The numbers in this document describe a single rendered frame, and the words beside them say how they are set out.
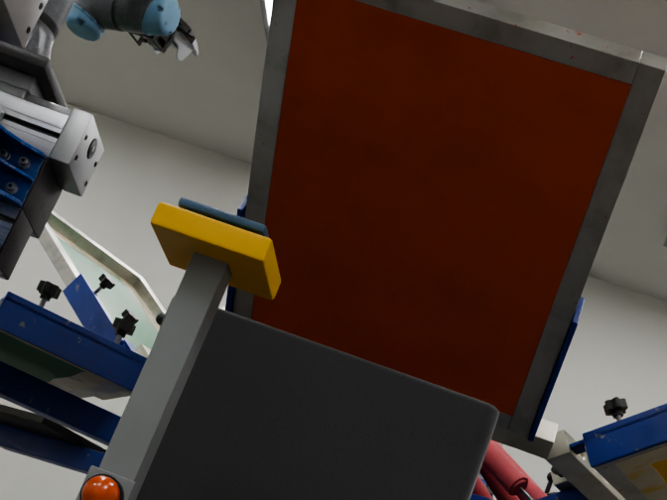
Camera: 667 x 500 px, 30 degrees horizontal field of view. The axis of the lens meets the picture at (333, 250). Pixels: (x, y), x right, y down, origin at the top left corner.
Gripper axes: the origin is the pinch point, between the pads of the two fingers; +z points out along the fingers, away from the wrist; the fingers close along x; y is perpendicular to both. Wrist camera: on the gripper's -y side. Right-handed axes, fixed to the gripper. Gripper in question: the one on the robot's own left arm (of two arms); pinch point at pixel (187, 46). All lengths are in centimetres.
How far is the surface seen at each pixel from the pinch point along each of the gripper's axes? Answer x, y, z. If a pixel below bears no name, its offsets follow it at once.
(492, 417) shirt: 116, 59, -46
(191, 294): 94, 68, -84
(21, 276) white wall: -288, 9, 309
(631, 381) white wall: 2, -87, 412
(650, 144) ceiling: 13, -136, 251
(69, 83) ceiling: -304, -92, 278
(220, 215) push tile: 94, 59, -86
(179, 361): 96, 75, -83
